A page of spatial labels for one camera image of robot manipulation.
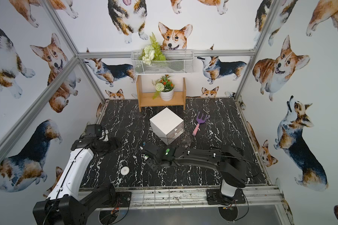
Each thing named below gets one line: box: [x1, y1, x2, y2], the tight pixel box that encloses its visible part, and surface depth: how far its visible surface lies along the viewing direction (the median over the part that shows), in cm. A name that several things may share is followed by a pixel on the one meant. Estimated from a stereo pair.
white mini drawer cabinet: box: [149, 107, 185, 146], surface depth 93 cm
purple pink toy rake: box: [192, 111, 208, 136], surface depth 109 cm
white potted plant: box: [151, 74, 176, 102], surface depth 105 cm
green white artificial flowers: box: [138, 31, 166, 66], surface depth 82 cm
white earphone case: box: [120, 165, 131, 176], surface depth 84 cm
